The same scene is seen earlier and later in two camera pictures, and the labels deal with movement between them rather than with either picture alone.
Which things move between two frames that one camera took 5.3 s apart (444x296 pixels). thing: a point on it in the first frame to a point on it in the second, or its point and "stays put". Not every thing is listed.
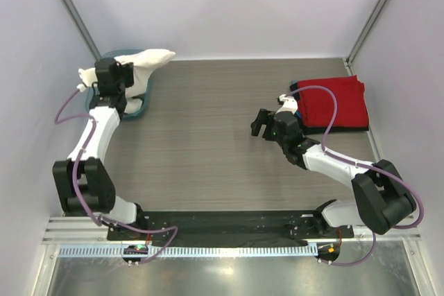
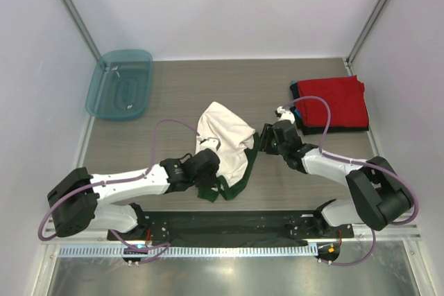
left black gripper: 127,69 to 214,173
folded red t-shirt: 316,105 stays put
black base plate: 227,226 stays put
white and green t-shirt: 145,62 to 238,143
